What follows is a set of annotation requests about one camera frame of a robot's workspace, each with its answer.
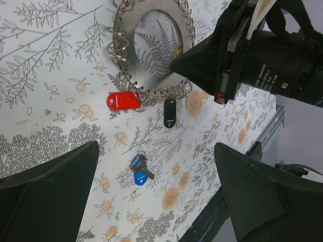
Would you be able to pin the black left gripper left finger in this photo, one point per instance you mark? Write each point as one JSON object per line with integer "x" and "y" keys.
{"x": 47, "y": 202}

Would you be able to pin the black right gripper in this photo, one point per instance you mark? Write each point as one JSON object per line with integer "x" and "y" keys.
{"x": 242, "y": 52}

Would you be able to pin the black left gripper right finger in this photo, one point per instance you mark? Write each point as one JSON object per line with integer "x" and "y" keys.
{"x": 266, "y": 203}

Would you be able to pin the silver key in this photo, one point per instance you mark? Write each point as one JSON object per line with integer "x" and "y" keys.
{"x": 187, "y": 89}

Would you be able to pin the black key tag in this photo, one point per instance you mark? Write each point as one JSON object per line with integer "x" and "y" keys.
{"x": 169, "y": 112}

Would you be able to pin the red key tag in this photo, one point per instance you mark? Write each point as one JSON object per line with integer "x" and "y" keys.
{"x": 123, "y": 100}

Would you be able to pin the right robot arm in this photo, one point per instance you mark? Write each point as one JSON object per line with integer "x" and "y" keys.
{"x": 301, "y": 77}

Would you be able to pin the blue tag with key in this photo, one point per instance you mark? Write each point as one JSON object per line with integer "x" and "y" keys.
{"x": 140, "y": 169}

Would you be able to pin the floral table mat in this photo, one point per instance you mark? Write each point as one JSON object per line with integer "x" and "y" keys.
{"x": 55, "y": 78}

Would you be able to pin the aluminium frame rail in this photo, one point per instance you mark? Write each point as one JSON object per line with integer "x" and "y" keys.
{"x": 268, "y": 147}

